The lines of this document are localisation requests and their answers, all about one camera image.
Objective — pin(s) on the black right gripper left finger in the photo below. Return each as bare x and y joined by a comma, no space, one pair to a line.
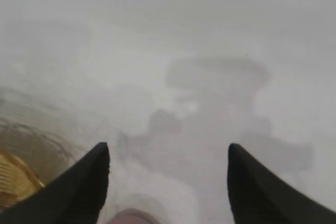
65,195

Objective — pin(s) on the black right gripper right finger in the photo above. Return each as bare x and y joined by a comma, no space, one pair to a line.
262,195

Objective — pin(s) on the yellow woven plastic basket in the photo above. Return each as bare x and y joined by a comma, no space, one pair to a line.
15,176

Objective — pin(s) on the pink round bun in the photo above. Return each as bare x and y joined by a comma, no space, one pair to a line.
131,217

